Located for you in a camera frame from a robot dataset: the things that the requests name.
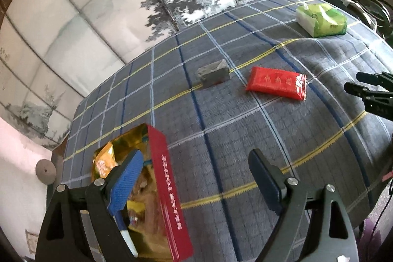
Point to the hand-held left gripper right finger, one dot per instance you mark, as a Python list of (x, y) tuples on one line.
[(264, 179)]

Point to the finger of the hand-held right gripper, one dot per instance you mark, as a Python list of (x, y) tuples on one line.
[(377, 77), (374, 99)]

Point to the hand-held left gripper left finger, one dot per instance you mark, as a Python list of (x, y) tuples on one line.
[(126, 182)]

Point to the red tin box gold inside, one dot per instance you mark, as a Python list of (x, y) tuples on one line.
[(169, 188)]

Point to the blue and silver snack packet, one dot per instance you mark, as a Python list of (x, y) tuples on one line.
[(127, 237)]

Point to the gold snack packet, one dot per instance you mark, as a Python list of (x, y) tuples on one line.
[(103, 162)]

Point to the blue plaid tablecloth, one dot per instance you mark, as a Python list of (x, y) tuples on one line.
[(245, 127)]

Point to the green and white tissue pack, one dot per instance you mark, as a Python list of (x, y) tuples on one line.
[(322, 19)]

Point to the round grey disc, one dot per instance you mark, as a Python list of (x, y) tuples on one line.
[(46, 170)]

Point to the red snack packet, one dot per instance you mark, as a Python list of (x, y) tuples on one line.
[(273, 82)]

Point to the grey foil packet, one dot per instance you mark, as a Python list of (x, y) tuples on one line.
[(213, 73)]

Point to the painted tree folding screen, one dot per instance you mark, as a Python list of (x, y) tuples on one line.
[(107, 4)]

